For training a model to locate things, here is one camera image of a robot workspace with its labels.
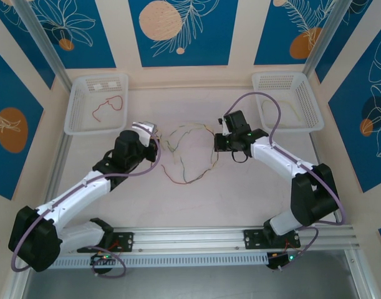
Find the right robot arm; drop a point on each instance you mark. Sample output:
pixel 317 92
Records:
pixel 280 159

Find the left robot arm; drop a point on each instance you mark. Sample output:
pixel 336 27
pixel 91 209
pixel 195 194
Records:
pixel 75 193

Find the grey metal panel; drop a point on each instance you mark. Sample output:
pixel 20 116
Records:
pixel 190 283

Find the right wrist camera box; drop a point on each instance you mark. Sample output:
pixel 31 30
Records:
pixel 222 121

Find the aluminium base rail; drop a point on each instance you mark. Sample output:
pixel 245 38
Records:
pixel 190 236

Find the aluminium frame post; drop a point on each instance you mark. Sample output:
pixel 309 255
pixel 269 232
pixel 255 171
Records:
pixel 321 37
pixel 43 40

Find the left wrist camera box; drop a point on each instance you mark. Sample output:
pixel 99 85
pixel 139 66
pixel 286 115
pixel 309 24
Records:
pixel 143 129

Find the white perforated plastic basket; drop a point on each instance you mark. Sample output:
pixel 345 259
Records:
pixel 96 93
pixel 302 93

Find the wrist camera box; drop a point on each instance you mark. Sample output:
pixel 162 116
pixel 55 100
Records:
pixel 222 121
pixel 143 129

